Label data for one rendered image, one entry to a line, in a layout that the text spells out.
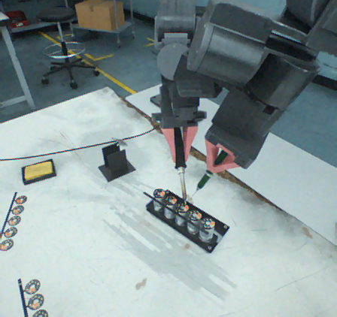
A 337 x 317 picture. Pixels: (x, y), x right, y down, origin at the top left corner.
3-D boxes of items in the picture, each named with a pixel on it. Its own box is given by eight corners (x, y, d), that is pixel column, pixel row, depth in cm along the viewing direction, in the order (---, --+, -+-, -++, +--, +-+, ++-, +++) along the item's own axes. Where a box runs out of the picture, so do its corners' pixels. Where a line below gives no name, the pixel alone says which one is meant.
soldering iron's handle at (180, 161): (186, 169, 55) (179, 116, 60) (187, 164, 53) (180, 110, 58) (174, 170, 55) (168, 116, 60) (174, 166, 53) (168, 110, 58)
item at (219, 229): (145, 212, 57) (145, 209, 56) (167, 191, 61) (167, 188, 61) (210, 255, 50) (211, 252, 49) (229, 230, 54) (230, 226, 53)
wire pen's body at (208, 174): (201, 191, 45) (232, 151, 37) (194, 185, 45) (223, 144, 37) (205, 185, 46) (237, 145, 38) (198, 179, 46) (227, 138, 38)
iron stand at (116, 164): (128, 183, 68) (145, 152, 65) (98, 182, 62) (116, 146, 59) (117, 170, 72) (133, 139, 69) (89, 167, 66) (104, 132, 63)
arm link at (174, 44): (204, 81, 42) (208, -2, 39) (149, 80, 42) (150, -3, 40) (198, 84, 53) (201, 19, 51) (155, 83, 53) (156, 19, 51)
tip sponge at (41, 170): (53, 162, 69) (52, 158, 68) (56, 176, 65) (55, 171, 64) (22, 170, 67) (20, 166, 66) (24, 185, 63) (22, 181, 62)
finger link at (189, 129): (199, 164, 52) (198, 115, 50) (162, 167, 51) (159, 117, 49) (192, 157, 58) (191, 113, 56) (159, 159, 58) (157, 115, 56)
